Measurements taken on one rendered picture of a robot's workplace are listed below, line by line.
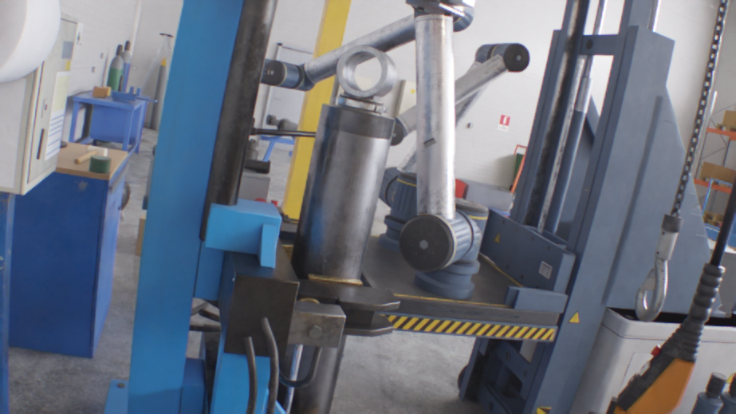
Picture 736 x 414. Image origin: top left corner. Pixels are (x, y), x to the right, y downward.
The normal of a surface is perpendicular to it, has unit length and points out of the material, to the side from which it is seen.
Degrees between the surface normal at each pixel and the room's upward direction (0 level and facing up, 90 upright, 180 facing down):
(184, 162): 90
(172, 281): 90
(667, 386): 90
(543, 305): 90
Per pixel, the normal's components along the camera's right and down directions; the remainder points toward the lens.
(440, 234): -0.37, 0.01
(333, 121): -0.56, 0.03
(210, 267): 0.26, 0.22
